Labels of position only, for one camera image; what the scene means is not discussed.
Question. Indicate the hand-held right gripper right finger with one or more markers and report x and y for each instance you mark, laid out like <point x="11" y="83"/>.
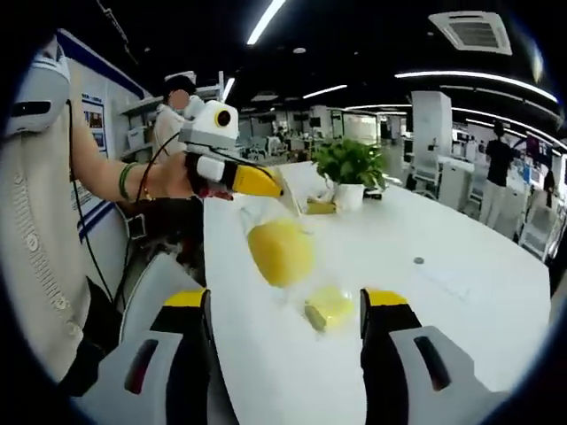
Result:
<point x="398" y="380"/>

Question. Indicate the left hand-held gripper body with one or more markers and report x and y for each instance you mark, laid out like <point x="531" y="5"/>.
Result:
<point x="208" y="133"/>

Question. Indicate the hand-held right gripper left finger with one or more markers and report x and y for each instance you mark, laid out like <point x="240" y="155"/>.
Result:
<point x="150" y="380"/>

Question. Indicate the yellow silicone block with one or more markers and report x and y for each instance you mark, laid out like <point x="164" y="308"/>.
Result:
<point x="330" y="307"/>
<point x="280" y="254"/>

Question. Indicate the person's left hand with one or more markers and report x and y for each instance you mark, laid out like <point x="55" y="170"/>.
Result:
<point x="173" y="179"/>

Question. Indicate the white storage shelving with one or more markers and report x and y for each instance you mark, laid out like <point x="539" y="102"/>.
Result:
<point x="139" y="128"/>

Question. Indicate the yellow packet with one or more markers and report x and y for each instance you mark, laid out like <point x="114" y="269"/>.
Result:
<point x="321" y="208"/>

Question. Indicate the green potted plant white pot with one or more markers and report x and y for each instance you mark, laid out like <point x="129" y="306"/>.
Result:
<point x="350" y="164"/>

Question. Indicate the small round grey disc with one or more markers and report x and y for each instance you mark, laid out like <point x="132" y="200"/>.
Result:
<point x="418" y="260"/>

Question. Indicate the long ceiling light strip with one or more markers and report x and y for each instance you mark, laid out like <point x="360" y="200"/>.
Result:
<point x="266" y="20"/>

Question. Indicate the person's beige knit top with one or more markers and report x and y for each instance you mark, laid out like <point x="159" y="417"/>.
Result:
<point x="40" y="248"/>

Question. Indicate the white grey worn device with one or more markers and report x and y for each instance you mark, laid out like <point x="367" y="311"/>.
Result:
<point x="37" y="93"/>

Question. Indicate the white square pillar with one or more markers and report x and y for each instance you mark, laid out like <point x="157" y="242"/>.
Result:
<point x="432" y="124"/>

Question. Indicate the curved ceiling light strip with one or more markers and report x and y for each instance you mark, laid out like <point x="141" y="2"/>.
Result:
<point x="478" y="79"/>

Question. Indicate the ceiling air conditioner vent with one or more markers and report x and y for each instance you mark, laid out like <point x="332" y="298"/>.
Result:
<point x="471" y="32"/>

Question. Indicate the wall poster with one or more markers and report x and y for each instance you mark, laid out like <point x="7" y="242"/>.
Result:
<point x="94" y="124"/>

